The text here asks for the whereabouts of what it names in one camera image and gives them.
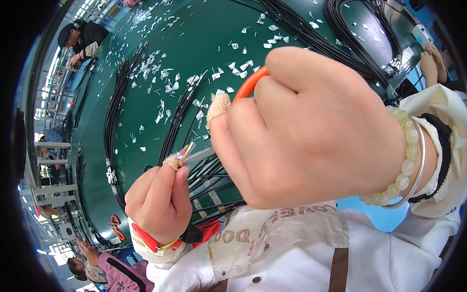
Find person's right hand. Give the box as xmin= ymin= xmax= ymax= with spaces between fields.
xmin=207 ymin=46 xmax=414 ymax=211

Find person's left hand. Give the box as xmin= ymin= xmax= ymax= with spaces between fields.
xmin=124 ymin=155 xmax=193 ymax=246

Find black cable with coloured wires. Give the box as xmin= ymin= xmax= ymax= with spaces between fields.
xmin=177 ymin=142 xmax=198 ymax=166

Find orange handled scissors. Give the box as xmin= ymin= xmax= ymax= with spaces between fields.
xmin=180 ymin=66 xmax=270 ymax=164

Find red wrist band black box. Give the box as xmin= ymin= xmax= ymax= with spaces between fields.
xmin=131 ymin=218 xmax=224 ymax=253

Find white metal rack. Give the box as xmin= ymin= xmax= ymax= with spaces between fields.
xmin=33 ymin=139 xmax=79 ymax=207

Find silver bangle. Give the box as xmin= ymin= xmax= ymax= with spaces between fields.
xmin=382 ymin=120 xmax=427 ymax=210

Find person's body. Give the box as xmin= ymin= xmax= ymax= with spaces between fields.
xmin=146 ymin=200 xmax=464 ymax=292

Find white paper label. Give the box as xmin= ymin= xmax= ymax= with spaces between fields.
xmin=401 ymin=47 xmax=416 ymax=66

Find scattered silver foil scraps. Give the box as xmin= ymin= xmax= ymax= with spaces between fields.
xmin=106 ymin=0 xmax=387 ymax=154

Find white plastic box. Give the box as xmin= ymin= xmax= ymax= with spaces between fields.
xmin=412 ymin=24 xmax=435 ymax=50

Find thin gold bracelet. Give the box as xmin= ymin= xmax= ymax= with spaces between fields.
xmin=156 ymin=238 xmax=181 ymax=252

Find red handled scissors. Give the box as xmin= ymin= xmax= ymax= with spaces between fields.
xmin=110 ymin=215 xmax=126 ymax=242

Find bundle of black cables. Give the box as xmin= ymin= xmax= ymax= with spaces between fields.
xmin=233 ymin=0 xmax=400 ymax=104
xmin=184 ymin=157 xmax=249 ymax=225
xmin=157 ymin=71 xmax=208 ymax=166
xmin=103 ymin=42 xmax=150 ymax=216
xmin=73 ymin=58 xmax=97 ymax=128

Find white cable tags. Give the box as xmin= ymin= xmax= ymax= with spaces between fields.
xmin=106 ymin=159 xmax=118 ymax=187
xmin=381 ymin=56 xmax=404 ymax=77

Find pale green bead bracelet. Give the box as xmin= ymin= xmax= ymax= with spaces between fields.
xmin=359 ymin=105 xmax=421 ymax=207

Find coil of black cables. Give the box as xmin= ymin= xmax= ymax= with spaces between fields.
xmin=323 ymin=0 xmax=404 ymax=79

